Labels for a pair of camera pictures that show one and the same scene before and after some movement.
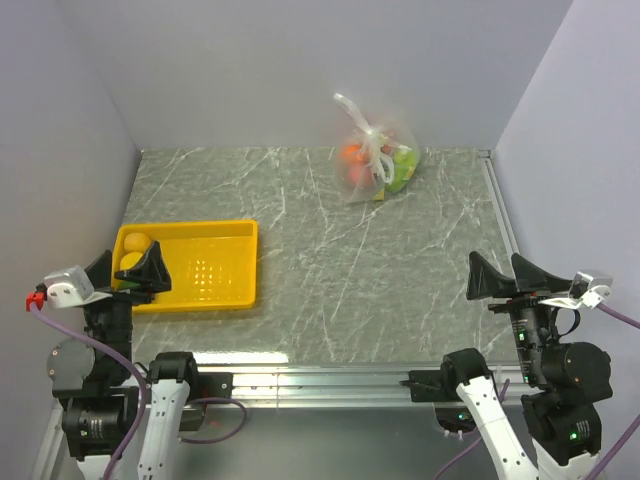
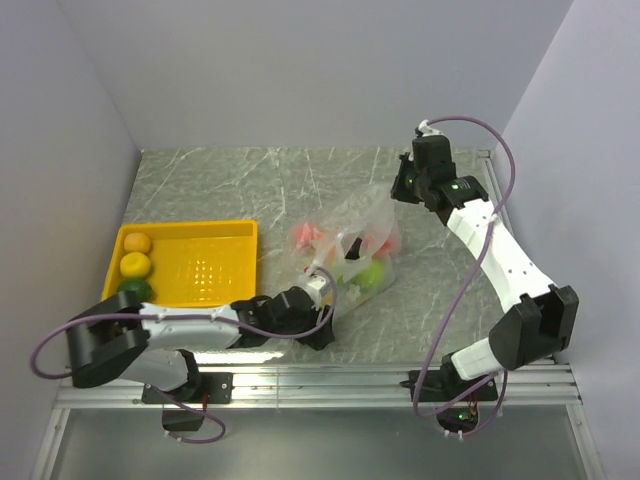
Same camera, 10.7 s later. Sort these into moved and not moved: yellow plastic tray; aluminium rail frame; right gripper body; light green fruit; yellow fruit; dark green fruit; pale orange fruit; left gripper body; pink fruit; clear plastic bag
Moved: pink fruit; clear plastic bag; left gripper body; light green fruit; right gripper body
Not moved: yellow fruit; pale orange fruit; aluminium rail frame; dark green fruit; yellow plastic tray
